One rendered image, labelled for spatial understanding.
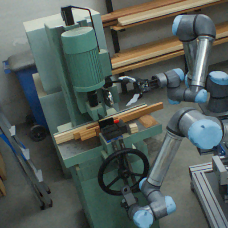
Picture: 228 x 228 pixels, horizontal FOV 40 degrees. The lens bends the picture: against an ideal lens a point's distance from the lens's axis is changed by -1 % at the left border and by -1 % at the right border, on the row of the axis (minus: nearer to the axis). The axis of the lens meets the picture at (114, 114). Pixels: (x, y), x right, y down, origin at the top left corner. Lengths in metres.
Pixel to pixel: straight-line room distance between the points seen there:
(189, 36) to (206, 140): 0.78
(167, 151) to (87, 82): 0.57
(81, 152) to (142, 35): 2.81
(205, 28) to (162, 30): 2.67
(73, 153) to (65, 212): 1.08
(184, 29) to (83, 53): 0.58
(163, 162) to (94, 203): 0.69
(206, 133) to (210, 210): 1.10
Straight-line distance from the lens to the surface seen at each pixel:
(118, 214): 2.10
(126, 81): 1.58
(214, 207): 2.27
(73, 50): 1.62
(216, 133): 1.26
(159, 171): 1.45
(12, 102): 4.21
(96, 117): 1.80
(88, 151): 1.75
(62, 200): 2.88
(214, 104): 2.09
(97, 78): 1.69
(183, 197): 2.66
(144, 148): 1.89
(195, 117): 1.27
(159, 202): 1.42
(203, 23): 1.79
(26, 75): 3.47
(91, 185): 1.89
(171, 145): 1.40
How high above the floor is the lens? 1.87
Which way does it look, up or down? 28 degrees down
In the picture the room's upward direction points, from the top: 12 degrees counter-clockwise
